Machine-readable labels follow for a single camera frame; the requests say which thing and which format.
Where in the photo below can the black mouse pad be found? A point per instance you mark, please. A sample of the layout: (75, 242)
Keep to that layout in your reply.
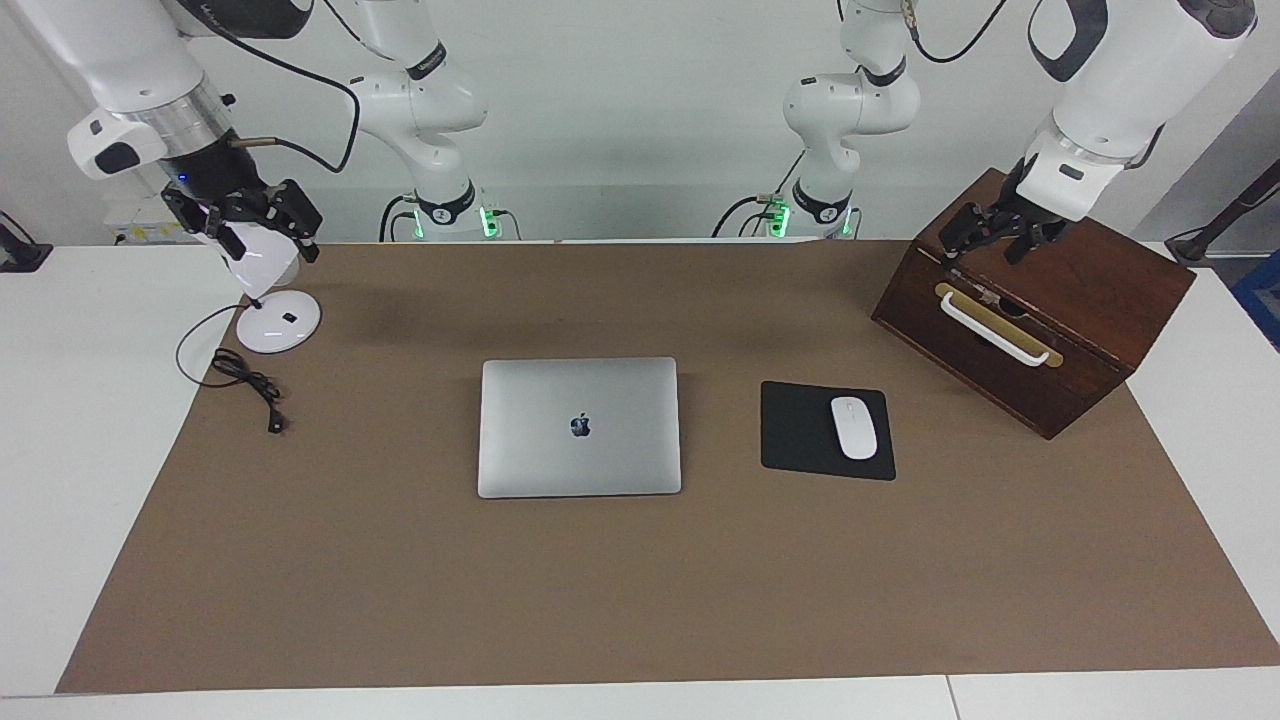
(800, 430)

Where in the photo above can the silver grey laptop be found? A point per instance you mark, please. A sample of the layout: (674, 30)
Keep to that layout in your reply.
(620, 450)

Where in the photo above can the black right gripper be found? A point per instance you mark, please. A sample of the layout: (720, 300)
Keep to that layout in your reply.
(215, 180)

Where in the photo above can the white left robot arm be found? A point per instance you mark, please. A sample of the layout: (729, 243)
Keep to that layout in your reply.
(850, 100)

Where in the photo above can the black tripod leg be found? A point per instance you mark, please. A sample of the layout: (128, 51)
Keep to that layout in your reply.
(1230, 215)

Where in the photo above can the brown table mat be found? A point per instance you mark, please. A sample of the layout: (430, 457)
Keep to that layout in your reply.
(600, 600)

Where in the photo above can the dark brown wooden box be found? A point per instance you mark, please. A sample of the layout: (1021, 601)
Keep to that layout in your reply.
(1090, 290)

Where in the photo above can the black stand foot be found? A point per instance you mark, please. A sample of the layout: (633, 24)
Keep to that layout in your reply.
(20, 255)

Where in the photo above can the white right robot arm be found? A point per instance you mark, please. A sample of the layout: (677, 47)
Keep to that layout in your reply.
(130, 60)

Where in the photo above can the white desk lamp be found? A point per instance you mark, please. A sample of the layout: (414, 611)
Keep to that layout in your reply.
(265, 335)

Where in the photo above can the white wall power strip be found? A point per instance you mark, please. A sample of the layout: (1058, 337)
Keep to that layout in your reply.
(135, 215)

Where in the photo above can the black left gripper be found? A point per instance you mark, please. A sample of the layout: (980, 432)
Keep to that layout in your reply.
(1025, 205)

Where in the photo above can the white computer mouse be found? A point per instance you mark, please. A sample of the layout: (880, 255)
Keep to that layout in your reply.
(854, 428)

